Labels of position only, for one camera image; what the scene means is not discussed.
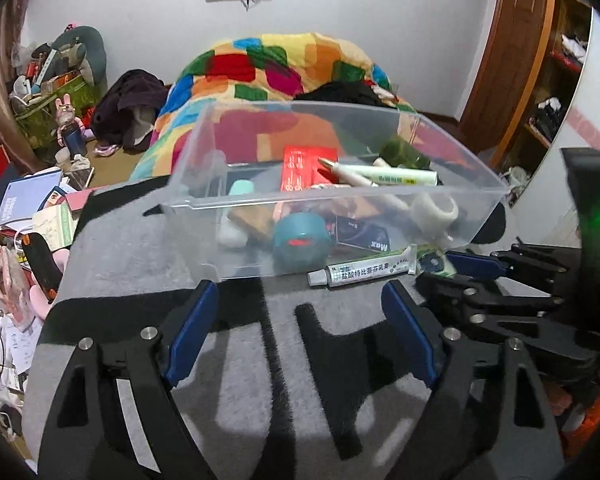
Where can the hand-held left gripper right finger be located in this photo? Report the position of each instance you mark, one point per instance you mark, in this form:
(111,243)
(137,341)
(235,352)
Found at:
(410,330)

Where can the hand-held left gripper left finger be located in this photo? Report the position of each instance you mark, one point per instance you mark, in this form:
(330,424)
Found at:
(195,330)

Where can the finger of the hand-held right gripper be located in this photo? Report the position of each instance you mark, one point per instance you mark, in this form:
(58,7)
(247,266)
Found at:
(455,295)
(475,266)

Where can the white ointment tube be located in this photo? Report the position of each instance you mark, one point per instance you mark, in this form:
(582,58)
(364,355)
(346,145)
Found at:
(360,270)

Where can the clear plastic bin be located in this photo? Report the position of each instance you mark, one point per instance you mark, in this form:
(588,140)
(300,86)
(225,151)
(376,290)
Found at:
(200,230)

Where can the white tape roll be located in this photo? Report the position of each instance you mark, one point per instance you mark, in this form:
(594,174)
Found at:
(430,210)

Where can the grey felt mat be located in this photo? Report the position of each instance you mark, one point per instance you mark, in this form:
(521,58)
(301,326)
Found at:
(130,260)

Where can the dark blue box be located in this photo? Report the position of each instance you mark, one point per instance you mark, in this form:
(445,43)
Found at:
(365,235)

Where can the white tube green print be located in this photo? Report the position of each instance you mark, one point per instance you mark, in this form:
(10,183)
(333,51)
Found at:
(405,175)

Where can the mint green tube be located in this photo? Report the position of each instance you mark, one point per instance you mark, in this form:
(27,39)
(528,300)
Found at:
(237,210)

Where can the dark green bottle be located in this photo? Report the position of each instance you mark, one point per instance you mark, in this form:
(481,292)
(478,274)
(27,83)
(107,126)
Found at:
(402,155)

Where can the teal round container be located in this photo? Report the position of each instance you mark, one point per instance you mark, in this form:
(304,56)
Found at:
(300,245)

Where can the white pen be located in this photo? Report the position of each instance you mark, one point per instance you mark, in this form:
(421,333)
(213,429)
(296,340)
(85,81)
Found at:
(345,172)

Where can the black handheld tool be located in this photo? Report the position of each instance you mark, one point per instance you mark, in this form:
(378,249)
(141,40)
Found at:
(42,265)

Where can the pink box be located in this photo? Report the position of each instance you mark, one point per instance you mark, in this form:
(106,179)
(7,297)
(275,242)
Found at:
(77,202)

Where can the pale green box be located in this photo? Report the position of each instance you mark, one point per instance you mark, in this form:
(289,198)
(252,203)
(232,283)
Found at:
(55,225)

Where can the wardrobe with shelves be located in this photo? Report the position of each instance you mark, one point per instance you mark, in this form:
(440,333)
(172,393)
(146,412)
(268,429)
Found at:
(555,85)

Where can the pink pouch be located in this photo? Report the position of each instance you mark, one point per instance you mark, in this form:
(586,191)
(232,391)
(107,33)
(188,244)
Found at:
(15,280)

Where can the red packet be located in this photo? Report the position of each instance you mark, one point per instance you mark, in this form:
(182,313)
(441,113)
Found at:
(305,165)

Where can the pink fabric item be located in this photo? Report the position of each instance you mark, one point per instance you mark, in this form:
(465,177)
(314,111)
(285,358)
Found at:
(105,149)

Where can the blue notebook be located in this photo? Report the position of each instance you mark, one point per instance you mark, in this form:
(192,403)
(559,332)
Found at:
(25,197)

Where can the black cloth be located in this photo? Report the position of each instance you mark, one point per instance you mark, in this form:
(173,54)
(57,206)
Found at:
(340,92)

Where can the pink bunny bottle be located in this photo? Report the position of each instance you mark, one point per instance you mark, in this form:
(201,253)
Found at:
(75,140)

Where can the wooden door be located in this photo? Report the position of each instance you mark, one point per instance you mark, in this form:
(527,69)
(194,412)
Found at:
(515,35)

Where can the dark clothing pile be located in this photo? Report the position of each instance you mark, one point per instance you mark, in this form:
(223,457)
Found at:
(130,90)

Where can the green storage box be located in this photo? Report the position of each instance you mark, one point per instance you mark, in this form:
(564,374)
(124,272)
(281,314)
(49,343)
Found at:
(40,120)

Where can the colourful patchwork blanket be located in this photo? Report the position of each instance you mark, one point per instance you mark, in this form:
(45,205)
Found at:
(280,55)

